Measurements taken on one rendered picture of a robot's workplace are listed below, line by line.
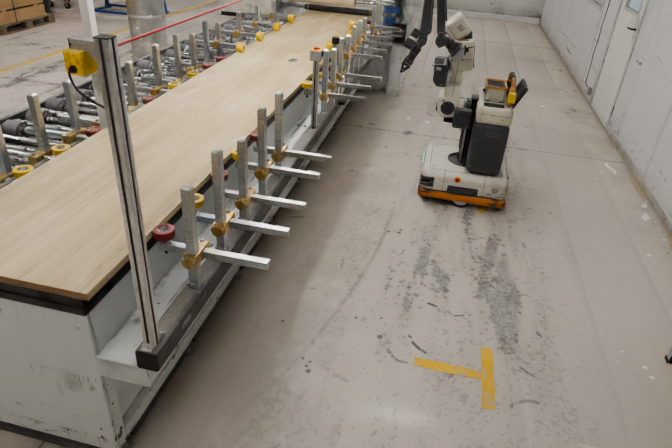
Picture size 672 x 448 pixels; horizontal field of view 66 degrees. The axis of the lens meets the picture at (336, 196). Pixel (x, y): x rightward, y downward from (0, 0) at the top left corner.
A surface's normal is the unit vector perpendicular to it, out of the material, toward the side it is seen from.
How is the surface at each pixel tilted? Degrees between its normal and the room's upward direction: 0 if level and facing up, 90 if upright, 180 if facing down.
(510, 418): 0
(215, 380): 0
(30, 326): 90
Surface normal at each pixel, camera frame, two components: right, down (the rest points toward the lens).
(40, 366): -0.22, 0.47
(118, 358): 0.06, -0.87
